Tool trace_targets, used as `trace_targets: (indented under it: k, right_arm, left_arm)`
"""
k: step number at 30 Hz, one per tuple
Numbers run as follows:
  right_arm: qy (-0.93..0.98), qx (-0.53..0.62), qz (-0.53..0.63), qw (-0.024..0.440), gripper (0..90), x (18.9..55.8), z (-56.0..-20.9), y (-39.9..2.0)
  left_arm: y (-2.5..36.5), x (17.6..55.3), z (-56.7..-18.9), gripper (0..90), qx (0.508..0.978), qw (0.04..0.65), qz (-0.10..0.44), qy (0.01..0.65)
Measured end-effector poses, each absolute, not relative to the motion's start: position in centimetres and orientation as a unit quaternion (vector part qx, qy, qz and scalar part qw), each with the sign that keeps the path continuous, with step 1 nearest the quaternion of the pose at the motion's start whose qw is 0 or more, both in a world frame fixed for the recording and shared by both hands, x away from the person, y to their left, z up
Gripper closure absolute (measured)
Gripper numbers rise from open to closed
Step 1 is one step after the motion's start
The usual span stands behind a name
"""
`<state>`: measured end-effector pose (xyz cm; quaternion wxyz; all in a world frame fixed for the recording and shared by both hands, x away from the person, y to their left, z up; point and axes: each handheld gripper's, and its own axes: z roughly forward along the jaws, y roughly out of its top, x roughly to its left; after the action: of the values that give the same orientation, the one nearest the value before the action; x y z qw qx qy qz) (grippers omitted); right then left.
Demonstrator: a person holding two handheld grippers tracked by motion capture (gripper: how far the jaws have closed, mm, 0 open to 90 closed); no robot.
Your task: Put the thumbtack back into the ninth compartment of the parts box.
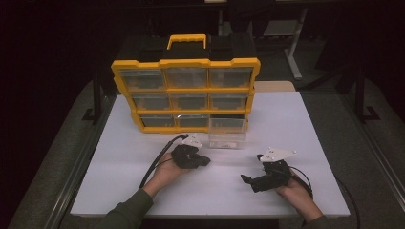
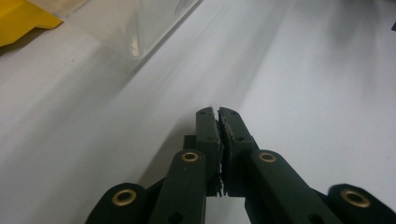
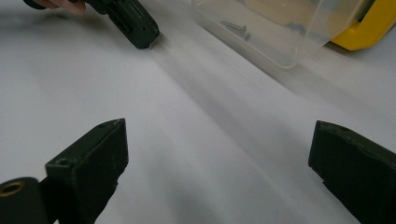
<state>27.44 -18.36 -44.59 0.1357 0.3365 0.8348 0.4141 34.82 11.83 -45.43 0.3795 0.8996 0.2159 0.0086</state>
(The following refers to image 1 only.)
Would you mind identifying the thin black floor cable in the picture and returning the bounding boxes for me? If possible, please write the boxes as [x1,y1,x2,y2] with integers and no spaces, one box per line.
[333,176,362,229]

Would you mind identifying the beige wooden board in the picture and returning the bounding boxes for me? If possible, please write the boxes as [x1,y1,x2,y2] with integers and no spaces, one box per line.
[253,80,297,94]

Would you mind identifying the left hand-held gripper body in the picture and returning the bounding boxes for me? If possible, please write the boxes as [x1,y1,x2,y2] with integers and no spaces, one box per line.
[170,133,204,170]

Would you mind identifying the clear plastic drawer box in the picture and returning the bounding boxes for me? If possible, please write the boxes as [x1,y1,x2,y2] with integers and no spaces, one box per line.
[207,117,248,150]

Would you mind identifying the person's right hand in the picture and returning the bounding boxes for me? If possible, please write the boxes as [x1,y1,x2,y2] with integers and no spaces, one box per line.
[274,173,316,211]

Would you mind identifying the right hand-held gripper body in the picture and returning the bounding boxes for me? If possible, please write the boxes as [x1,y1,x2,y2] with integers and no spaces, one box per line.
[250,146,298,194]

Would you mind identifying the yellow black drawer organizer cabinet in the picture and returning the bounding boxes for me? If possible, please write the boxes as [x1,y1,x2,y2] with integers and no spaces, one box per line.
[110,32,262,135]

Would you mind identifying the black metal stand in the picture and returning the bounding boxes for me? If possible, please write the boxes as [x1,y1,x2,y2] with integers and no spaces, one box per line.
[81,68,108,124]
[352,61,382,124]

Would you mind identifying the set of clear cabinet drawers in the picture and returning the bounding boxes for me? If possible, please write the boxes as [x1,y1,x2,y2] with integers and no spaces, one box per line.
[118,67,254,129]

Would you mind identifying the person's left hand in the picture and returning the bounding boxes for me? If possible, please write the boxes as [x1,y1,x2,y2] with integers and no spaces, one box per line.
[150,158,193,194]

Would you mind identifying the white desk leg frame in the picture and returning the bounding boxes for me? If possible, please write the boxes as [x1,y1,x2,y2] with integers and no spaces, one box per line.
[263,8,309,80]

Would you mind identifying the aluminium rail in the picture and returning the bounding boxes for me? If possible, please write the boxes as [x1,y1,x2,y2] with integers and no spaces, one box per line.
[337,92,405,204]
[52,94,117,229]

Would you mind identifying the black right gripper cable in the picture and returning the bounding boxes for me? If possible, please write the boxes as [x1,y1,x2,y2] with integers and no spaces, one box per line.
[289,165,314,200]

